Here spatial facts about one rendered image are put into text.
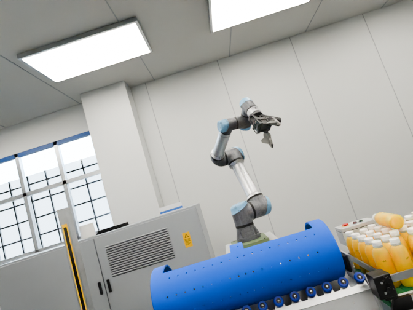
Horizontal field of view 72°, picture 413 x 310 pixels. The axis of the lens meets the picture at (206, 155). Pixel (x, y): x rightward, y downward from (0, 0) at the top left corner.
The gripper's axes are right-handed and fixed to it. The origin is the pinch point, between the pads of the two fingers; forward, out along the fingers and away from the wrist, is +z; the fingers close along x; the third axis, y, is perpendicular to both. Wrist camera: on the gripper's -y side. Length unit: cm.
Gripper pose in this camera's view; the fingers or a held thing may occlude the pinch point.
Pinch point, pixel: (278, 137)
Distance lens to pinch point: 152.4
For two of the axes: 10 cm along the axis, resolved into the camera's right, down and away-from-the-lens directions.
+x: 1.3, -7.5, -6.5
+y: -9.3, 1.4, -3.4
